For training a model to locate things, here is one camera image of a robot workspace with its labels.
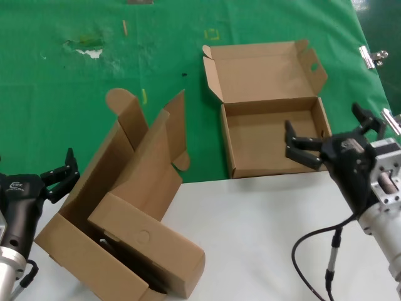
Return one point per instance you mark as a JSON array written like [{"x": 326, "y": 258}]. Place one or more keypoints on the silver binder clip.
[
  {"x": 366, "y": 58},
  {"x": 393, "y": 120}
]

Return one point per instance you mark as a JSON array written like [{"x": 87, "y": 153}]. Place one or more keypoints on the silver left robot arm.
[{"x": 7, "y": 271}]

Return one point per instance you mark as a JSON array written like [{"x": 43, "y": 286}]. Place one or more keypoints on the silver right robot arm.
[{"x": 383, "y": 232}]

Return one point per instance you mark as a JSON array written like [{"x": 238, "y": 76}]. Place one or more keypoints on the short yellow strip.
[{"x": 144, "y": 96}]

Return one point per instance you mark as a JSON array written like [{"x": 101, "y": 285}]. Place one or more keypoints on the brown cardboard mailer box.
[{"x": 266, "y": 72}]

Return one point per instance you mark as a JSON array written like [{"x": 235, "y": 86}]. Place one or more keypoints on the green table cloth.
[{"x": 62, "y": 94}]

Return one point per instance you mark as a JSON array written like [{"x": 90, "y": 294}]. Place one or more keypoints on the large open brown cardboard box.
[{"x": 84, "y": 257}]

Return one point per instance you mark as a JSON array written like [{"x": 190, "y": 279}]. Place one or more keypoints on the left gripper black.
[{"x": 22, "y": 213}]

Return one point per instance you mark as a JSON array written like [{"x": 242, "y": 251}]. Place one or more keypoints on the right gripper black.
[{"x": 347, "y": 166}]

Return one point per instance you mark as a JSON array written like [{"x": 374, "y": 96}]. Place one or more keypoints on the brown cardboard box round dimple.
[{"x": 147, "y": 238}]

